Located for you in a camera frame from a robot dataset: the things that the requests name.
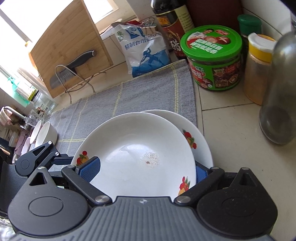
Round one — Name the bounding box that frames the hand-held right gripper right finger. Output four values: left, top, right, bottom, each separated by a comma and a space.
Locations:
173, 163, 263, 205

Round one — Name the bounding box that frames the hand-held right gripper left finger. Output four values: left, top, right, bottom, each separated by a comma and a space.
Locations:
28, 156, 112, 207

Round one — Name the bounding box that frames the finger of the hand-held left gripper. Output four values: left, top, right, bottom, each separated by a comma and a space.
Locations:
28, 141, 59, 168
47, 156, 77, 172

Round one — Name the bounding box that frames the plain white bowl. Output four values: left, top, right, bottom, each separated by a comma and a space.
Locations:
38, 121, 58, 149

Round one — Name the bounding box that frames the white plate with fruit print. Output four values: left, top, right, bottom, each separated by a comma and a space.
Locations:
140, 109, 213, 183

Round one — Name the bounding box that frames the stained white plate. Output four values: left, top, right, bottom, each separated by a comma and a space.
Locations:
70, 112, 197, 201

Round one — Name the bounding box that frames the clear drinking glass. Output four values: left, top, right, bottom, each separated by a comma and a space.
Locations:
24, 109, 41, 127

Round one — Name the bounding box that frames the glass jar with dark lid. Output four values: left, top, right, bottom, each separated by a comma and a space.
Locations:
28, 89, 57, 114

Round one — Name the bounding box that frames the pale cloth on faucet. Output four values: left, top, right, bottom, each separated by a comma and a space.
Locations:
0, 108, 14, 127

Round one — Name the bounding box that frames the steel kitchen faucet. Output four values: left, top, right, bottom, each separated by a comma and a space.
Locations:
1, 106, 26, 130

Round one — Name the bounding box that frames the green dish soap bottle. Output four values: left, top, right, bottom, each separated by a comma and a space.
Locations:
7, 75, 30, 98

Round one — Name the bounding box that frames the grey and teal checked towel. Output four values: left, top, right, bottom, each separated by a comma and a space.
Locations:
47, 59, 197, 160

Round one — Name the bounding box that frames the green lidded sauce jar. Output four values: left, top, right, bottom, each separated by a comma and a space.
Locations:
180, 25, 243, 91

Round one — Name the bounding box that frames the yellow lidded spice jar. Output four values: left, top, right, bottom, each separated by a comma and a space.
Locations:
243, 32, 278, 106

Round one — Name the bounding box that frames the clear glass bottle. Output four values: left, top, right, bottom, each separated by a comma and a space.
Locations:
258, 9, 296, 145

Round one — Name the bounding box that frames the bamboo cutting board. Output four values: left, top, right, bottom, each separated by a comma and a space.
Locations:
29, 0, 114, 99

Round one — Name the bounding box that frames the white and blue salt bag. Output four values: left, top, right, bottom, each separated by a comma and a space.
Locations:
111, 22, 171, 78

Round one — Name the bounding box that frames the dark soy sauce bottle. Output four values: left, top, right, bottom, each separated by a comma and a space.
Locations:
151, 0, 195, 59

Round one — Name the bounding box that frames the green capped spice bottle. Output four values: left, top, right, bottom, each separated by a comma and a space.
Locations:
238, 14, 263, 54

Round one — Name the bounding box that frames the dark wooden knife block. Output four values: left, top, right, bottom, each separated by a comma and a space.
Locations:
185, 0, 243, 30

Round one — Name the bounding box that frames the metal wire rack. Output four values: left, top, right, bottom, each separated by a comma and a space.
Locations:
55, 64, 109, 104

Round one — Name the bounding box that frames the black handled kitchen knife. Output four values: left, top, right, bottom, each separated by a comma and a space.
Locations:
49, 50, 97, 90

